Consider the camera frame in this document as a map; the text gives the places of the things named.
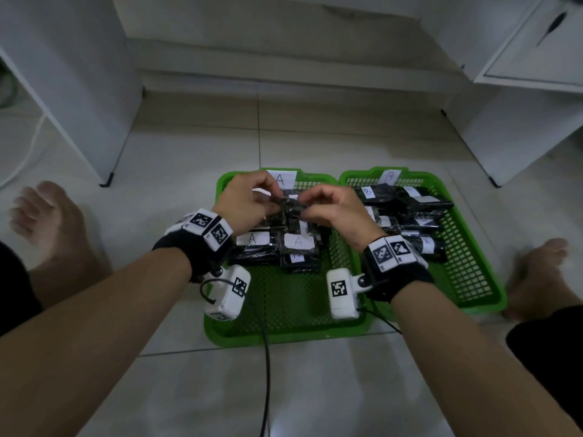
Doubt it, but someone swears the person's left leg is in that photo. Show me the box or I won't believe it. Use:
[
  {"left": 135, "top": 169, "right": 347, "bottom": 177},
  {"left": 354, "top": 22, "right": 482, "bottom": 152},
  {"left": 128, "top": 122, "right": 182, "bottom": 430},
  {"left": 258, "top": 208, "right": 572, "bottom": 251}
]
[{"left": 29, "top": 259, "right": 112, "bottom": 310}]

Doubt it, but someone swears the person's right hand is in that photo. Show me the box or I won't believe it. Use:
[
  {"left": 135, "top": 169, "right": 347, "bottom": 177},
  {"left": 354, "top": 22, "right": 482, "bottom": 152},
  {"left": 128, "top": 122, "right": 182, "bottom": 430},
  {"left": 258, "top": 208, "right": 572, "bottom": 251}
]
[{"left": 291, "top": 184, "right": 389, "bottom": 253}]

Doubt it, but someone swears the person's left forearm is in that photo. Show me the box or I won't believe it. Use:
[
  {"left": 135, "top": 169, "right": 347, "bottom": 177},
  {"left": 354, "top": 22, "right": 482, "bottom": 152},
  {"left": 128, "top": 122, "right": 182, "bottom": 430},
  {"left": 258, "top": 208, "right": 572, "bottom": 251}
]
[{"left": 0, "top": 246, "right": 193, "bottom": 437}]

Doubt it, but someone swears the black packet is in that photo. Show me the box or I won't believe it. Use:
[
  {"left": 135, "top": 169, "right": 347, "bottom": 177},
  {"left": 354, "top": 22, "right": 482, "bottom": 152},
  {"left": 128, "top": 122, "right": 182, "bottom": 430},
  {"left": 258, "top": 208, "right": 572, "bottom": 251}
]
[{"left": 262, "top": 195, "right": 309, "bottom": 218}]

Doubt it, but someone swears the white floor cable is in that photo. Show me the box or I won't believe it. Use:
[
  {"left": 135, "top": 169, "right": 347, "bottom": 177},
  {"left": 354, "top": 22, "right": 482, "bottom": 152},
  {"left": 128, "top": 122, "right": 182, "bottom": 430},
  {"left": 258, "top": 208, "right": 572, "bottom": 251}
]
[{"left": 0, "top": 113, "right": 46, "bottom": 189}]

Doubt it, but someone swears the white desk cabinet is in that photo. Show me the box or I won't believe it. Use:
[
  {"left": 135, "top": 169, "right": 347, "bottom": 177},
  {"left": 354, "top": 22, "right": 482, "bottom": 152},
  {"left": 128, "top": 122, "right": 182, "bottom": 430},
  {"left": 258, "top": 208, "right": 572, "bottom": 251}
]
[{"left": 418, "top": 0, "right": 583, "bottom": 188}]

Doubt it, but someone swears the white desk side panel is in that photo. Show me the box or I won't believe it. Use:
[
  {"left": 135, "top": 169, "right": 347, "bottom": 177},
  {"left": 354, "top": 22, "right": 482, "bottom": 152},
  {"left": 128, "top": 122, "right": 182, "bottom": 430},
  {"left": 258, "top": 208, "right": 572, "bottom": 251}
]
[{"left": 0, "top": 0, "right": 145, "bottom": 187}]

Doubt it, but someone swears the green plastic basket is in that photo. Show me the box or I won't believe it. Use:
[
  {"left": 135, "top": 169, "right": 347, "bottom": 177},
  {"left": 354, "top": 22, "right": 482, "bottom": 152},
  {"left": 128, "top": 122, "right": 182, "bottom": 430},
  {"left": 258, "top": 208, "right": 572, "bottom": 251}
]
[
  {"left": 338, "top": 166, "right": 508, "bottom": 322},
  {"left": 202, "top": 168, "right": 377, "bottom": 349}
]

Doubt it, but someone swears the black camera cable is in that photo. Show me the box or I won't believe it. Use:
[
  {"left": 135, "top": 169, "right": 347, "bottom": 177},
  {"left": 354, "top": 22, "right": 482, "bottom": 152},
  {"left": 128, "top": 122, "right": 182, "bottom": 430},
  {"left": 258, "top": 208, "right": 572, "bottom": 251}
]
[
  {"left": 200, "top": 278, "right": 272, "bottom": 437},
  {"left": 357, "top": 308, "right": 404, "bottom": 336}
]

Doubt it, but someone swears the black wristband with marker tags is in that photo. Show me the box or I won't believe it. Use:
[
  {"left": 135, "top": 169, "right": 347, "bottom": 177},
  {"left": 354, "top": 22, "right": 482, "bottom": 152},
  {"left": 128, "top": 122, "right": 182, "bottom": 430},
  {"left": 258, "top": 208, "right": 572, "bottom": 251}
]
[
  {"left": 361, "top": 235, "right": 436, "bottom": 303},
  {"left": 152, "top": 209, "right": 234, "bottom": 283}
]

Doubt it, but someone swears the person's right leg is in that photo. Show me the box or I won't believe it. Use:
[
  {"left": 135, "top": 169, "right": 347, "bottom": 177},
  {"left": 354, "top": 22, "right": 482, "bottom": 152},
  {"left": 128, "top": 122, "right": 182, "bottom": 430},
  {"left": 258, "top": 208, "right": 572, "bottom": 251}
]
[{"left": 503, "top": 286, "right": 583, "bottom": 322}]

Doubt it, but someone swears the person's right foot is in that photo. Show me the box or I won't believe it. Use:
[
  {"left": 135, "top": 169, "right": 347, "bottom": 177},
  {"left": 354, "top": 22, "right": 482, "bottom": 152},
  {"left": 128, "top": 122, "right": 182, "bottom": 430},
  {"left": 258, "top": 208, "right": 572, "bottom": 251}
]
[{"left": 500, "top": 239, "right": 570, "bottom": 322}]

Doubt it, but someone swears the person's leg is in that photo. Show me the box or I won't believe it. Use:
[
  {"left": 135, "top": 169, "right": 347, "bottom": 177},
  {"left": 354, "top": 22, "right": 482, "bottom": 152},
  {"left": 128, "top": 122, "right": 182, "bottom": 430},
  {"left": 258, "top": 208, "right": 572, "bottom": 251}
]
[
  {"left": 29, "top": 259, "right": 112, "bottom": 310},
  {"left": 503, "top": 286, "right": 583, "bottom": 322}
]

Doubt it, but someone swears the person's left hand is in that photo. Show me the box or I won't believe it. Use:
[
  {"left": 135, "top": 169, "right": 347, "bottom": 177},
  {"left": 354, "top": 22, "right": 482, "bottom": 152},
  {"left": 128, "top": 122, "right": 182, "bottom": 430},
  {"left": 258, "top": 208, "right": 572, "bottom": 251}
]
[{"left": 211, "top": 170, "right": 285, "bottom": 237}]

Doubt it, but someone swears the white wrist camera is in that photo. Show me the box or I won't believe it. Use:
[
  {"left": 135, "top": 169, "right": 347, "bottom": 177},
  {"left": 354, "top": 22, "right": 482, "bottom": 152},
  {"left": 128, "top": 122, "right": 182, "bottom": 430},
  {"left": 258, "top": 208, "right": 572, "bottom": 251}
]
[
  {"left": 200, "top": 264, "right": 252, "bottom": 322},
  {"left": 326, "top": 268, "right": 372, "bottom": 320}
]

